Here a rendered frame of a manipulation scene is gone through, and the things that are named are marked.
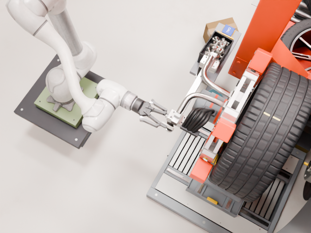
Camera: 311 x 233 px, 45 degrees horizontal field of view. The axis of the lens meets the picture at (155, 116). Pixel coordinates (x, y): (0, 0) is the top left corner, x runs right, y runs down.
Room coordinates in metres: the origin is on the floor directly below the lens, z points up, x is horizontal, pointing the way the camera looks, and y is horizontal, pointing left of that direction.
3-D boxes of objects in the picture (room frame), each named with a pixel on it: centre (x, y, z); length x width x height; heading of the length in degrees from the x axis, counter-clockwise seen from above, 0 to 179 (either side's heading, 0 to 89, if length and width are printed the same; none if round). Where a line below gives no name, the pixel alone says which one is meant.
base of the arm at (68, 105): (0.94, 0.60, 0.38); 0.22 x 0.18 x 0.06; 160
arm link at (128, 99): (0.75, 0.13, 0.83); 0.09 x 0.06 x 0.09; 154
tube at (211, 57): (0.84, -0.29, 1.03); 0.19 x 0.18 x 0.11; 64
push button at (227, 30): (1.46, -0.44, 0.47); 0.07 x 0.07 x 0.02; 64
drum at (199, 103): (0.73, -0.30, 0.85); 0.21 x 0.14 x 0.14; 64
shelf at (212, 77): (1.30, -0.37, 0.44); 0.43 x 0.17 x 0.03; 154
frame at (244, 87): (0.69, -0.36, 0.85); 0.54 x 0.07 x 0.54; 154
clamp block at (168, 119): (0.63, -0.10, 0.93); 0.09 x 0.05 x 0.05; 64
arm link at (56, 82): (0.97, 0.59, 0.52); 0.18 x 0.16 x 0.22; 151
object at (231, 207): (0.59, -0.50, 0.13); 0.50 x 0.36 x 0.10; 154
